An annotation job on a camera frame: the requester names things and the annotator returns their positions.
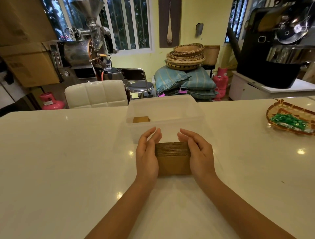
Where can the tall woven basket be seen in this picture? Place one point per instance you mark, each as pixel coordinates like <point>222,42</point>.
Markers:
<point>211,55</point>

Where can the woven bamboo tray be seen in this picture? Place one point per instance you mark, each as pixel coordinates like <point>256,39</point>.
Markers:
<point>275,110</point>

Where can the person's right forearm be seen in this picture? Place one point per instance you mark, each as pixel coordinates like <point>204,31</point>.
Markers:
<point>238,209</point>

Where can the steel coffee roaster machine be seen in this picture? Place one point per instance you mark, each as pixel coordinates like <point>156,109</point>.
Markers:
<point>86,49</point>

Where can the white side table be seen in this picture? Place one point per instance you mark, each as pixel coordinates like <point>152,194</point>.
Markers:
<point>246,90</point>

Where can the white padded chair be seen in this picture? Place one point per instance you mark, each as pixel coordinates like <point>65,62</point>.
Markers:
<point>96,94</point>

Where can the black chrome stool chair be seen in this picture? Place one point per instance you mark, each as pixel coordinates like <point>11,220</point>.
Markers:
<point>140,85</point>

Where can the brown wall hanging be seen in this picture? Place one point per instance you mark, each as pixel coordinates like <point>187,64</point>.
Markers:
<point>169,22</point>

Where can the pile of green wrapped candies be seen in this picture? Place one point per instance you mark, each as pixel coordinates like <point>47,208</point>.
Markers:
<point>290,122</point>

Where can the large barred window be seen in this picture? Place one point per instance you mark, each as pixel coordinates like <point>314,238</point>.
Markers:
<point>128,24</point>

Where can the person's right hand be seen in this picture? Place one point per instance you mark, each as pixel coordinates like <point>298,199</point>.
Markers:
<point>201,157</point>

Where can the black coffee roaster machine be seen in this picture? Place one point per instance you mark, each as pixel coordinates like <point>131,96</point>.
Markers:
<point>275,49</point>

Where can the small brown paper bundle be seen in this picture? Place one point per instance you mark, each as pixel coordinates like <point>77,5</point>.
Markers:
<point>141,119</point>

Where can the metal wall scoop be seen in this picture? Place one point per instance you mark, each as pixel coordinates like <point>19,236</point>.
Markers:
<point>199,29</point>

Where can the blue striped sack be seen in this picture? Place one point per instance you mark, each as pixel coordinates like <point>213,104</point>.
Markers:
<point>169,78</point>
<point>203,94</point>
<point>200,80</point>

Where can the black exhaust pipe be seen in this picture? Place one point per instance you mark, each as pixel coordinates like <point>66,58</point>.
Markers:
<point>233,43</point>

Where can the person's left thumb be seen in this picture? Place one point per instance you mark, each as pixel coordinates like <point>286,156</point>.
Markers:
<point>157,138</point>

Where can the person's right thumb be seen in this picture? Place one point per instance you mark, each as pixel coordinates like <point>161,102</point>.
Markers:
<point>184,142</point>

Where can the stack of flat woven baskets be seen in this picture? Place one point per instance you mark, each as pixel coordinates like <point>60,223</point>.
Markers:
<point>185,57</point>

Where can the narrow barred window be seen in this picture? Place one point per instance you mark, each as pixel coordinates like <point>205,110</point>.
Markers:
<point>236,19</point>

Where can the clear plastic storage box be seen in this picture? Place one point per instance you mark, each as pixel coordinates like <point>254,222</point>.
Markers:
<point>164,108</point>

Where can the person's left hand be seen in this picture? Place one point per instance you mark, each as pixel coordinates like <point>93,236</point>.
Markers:
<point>146,160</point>

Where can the stack of brown paper sleeves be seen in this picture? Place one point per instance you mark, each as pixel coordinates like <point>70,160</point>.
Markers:
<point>173,160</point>

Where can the large cardboard box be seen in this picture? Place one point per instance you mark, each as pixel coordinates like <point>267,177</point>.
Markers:
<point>24,44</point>

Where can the pink gas cylinder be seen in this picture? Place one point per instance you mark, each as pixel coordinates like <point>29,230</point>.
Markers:
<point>51,101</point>
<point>220,83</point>

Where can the person's left forearm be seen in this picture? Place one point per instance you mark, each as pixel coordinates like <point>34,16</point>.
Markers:
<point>123,209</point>

